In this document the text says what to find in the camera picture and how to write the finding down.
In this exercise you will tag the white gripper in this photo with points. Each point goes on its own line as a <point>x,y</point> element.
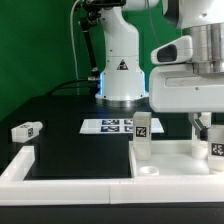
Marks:
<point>176,89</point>

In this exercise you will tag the white square tabletop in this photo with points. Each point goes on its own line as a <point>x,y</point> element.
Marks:
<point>170,159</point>

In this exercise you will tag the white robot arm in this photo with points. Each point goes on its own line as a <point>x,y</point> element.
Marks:
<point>122,79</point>

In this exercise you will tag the white fiducial marker sheet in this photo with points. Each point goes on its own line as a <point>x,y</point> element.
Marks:
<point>117,126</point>

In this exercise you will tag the white U-shaped obstacle fence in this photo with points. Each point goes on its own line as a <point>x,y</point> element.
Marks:
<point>16,190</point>

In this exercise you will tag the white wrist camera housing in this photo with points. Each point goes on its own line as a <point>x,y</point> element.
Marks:
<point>177,51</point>

